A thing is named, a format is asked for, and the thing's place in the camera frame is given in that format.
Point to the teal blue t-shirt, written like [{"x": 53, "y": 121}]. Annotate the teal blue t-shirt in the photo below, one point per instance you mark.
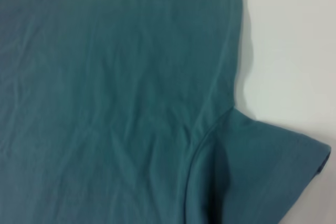
[{"x": 118, "y": 90}]

